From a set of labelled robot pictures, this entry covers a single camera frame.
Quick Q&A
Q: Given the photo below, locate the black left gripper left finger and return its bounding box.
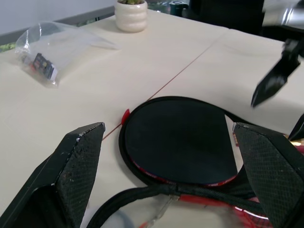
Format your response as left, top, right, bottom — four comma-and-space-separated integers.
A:
0, 122, 106, 228

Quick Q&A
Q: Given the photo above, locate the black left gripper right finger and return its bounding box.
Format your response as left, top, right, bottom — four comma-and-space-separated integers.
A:
232, 122, 304, 228

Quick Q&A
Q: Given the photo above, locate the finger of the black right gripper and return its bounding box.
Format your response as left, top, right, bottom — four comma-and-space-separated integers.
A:
250, 55, 302, 108

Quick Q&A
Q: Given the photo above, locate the black and red paddle case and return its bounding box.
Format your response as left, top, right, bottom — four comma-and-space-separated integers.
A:
86, 95, 304, 228

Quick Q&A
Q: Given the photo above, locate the black rubber table tennis paddle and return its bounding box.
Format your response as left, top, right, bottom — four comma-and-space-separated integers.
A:
124, 99, 304, 186

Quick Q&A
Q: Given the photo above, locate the small black card pack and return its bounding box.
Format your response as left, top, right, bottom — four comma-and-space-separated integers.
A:
30, 53, 58, 81

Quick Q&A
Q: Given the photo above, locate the dark green mug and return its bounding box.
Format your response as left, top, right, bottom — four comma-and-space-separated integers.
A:
169, 0, 189, 17

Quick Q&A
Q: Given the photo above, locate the clear plastic bag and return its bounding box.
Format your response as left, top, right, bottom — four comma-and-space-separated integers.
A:
14, 21, 122, 89

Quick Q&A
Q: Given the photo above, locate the white ribbed plant pot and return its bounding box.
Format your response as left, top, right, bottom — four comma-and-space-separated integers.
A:
114, 0, 148, 33

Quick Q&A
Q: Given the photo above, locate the small green succulent plant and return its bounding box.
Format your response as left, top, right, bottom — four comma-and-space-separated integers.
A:
117, 0, 145, 5

